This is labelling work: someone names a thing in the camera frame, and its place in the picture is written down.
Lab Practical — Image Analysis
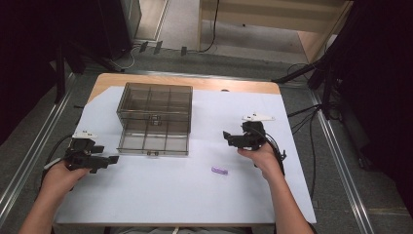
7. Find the clear plastic drawer box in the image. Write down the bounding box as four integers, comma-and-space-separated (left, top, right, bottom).
115, 81, 194, 158

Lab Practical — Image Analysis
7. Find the right hand-held gripper cable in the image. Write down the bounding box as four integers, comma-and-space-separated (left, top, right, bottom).
251, 126, 287, 177

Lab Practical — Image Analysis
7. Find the black tripod stand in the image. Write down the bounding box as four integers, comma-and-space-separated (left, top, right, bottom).
272, 53, 340, 113

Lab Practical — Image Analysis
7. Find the clear plastic drawer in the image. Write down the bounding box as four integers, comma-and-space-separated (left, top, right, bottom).
116, 120, 191, 157

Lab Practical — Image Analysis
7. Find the white floor cable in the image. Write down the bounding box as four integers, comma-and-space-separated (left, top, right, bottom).
108, 45, 141, 71

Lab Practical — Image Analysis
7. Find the black floor cable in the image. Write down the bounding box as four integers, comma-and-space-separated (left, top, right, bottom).
286, 102, 324, 201

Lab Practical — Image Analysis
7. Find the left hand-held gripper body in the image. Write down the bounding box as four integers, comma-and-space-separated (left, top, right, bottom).
64, 130, 105, 173

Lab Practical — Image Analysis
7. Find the dark cabinet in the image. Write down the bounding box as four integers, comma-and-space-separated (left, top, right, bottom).
95, 0, 143, 60

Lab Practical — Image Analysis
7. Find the person's right hand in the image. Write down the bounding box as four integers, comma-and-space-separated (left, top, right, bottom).
237, 141, 286, 183

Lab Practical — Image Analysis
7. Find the light wooden furniture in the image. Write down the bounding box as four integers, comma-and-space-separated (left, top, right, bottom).
196, 0, 355, 64

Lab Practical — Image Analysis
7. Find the hand-held gripper cable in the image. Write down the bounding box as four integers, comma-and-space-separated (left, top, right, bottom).
251, 126, 287, 177
39, 134, 74, 190

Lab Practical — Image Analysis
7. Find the metal floor rail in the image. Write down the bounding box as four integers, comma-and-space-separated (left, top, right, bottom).
307, 90, 375, 234
0, 73, 76, 226
83, 68, 314, 88

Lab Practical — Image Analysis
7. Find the person's left hand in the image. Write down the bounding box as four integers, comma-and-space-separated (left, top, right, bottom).
39, 159, 93, 204

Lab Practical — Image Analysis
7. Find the black hanging cable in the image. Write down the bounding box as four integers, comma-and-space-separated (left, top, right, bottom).
198, 0, 221, 54

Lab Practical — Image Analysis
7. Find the black metal stand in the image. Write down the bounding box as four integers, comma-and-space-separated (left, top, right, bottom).
53, 41, 126, 105

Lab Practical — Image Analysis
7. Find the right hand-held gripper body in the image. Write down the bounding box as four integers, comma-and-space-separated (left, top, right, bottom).
236, 112, 277, 152

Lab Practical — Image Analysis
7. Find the white table mat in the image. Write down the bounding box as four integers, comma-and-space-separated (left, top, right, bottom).
54, 85, 318, 226

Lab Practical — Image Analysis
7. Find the left hand-held gripper cable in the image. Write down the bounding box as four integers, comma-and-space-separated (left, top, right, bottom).
39, 134, 74, 190

